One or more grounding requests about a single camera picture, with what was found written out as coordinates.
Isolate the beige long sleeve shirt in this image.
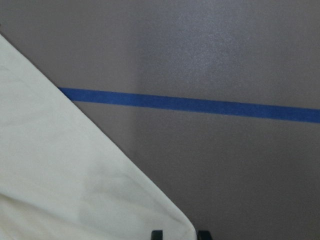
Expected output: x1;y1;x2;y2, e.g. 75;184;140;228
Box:
0;37;197;240

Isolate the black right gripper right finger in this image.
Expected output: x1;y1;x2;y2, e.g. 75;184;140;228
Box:
197;230;212;240

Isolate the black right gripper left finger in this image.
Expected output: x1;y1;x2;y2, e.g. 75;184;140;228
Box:
151;230;163;240

